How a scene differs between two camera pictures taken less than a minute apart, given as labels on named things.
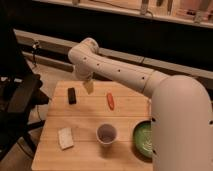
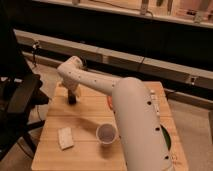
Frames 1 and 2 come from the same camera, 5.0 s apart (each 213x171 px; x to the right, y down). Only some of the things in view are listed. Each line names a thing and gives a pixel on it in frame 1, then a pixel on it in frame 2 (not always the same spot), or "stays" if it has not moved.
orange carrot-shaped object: (110, 101) stays
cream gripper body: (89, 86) → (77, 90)
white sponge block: (65, 137) stays
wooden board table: (108, 129) stays
